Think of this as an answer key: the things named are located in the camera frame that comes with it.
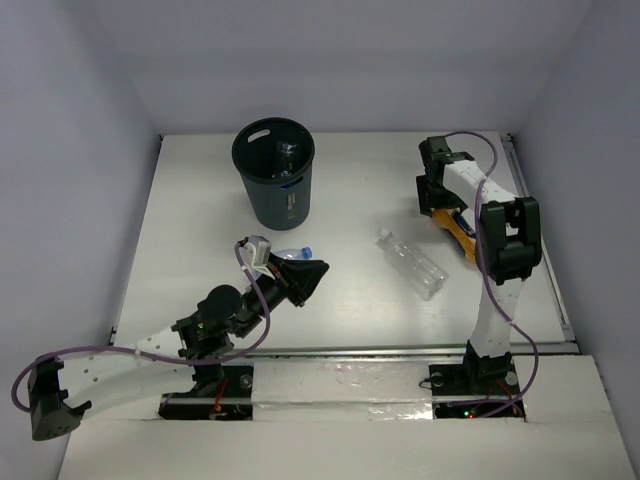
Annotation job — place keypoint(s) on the orange juice bottle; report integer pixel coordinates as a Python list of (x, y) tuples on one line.
[(452, 221)]

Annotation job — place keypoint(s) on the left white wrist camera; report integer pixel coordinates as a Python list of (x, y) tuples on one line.
[(255, 251)]

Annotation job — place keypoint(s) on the aluminium table right rail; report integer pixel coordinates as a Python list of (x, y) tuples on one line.
[(540, 311)]

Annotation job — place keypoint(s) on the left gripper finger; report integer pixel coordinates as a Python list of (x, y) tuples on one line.
[(304, 290), (304, 274)]

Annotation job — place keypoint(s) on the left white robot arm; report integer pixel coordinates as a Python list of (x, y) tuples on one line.
[(66, 387)]

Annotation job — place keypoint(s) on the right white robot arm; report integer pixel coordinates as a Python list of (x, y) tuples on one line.
[(500, 233)]

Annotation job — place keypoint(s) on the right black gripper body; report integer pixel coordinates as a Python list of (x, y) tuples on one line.
[(433, 195)]

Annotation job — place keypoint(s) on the clear ribbed unlabelled bottle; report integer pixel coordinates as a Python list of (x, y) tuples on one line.
[(424, 276)]

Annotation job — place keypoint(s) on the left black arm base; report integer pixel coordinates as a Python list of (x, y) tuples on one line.
[(230, 399)]

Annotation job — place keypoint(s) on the small blue cap bottle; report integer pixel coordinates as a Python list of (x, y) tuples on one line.
[(304, 253)]

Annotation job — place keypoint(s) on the dark grey plastic bin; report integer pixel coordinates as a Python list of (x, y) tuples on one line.
[(279, 204)]

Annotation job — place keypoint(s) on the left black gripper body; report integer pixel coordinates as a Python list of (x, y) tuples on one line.
[(288, 282)]

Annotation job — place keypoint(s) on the aluminium table rail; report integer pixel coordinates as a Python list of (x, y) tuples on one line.
[(320, 352), (540, 311)]

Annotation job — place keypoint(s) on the aluminium table front rail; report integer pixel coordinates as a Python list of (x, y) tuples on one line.
[(320, 352)]

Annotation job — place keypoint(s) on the blue label clear bottle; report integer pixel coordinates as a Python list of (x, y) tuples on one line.
[(285, 157)]

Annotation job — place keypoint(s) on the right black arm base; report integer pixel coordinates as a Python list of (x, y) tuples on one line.
[(476, 387)]

